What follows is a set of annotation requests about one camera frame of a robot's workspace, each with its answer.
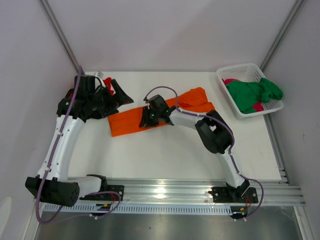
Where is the green t shirt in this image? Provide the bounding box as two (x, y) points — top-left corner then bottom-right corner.
(222, 77), (283, 114)

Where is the orange t shirt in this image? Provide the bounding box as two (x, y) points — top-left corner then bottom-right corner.
(107, 86), (216, 138)

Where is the red folded t shirt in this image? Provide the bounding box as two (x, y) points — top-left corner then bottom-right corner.
(76, 75), (115, 96)

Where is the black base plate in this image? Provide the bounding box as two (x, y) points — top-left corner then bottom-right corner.
(80, 184), (125, 201)
(208, 186), (259, 204)

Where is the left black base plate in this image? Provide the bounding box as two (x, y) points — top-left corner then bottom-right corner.
(80, 184), (125, 201)

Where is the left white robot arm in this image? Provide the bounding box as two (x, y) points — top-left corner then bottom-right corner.
(25, 74), (133, 207)

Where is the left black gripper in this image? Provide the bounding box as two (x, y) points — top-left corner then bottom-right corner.
(88, 79), (134, 118)

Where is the pink t shirt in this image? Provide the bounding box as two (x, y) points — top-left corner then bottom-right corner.
(222, 78), (264, 114)

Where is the white plastic basket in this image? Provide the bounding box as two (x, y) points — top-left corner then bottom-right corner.
(216, 63), (284, 120)

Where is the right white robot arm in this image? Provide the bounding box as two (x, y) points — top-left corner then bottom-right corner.
(139, 94), (250, 202)

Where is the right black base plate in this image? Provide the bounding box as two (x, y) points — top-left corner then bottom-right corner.
(208, 186), (259, 204)

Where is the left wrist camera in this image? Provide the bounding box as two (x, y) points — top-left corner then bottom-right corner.
(94, 71), (104, 79)

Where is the aluminium mounting rail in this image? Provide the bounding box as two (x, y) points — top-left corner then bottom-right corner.
(33, 177), (306, 207)

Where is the white slotted cable duct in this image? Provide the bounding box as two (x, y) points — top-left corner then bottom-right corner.
(42, 202), (233, 215)

